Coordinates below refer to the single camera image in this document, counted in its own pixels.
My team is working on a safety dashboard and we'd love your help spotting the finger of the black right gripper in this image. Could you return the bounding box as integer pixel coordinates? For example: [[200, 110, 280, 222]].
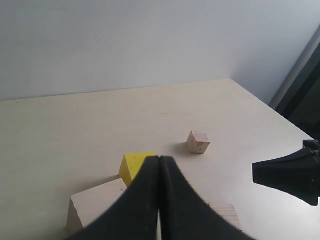
[[252, 147, 320, 206], [302, 139, 320, 150]]

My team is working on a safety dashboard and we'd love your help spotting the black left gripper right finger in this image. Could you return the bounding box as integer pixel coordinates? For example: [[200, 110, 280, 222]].
[[159, 156, 252, 240]]

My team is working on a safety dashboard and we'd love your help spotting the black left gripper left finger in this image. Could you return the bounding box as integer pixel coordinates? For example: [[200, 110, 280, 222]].
[[68, 156, 160, 240]]

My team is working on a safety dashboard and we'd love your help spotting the medium pale wooden cube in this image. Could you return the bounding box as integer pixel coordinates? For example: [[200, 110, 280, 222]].
[[207, 201, 243, 231]]

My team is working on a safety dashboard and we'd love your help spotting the large pale wooden cube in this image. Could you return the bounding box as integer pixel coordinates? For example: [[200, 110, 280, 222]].
[[66, 178, 127, 235]]

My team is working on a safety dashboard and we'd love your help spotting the yellow cube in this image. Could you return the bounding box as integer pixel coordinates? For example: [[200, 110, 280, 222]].
[[118, 152, 156, 187]]

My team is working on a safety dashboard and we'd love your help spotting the small pale wooden cube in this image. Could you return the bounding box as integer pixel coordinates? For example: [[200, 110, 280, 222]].
[[186, 130, 211, 154]]

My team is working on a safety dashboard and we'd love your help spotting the dark window frame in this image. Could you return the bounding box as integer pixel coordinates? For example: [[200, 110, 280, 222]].
[[269, 30, 320, 139]]

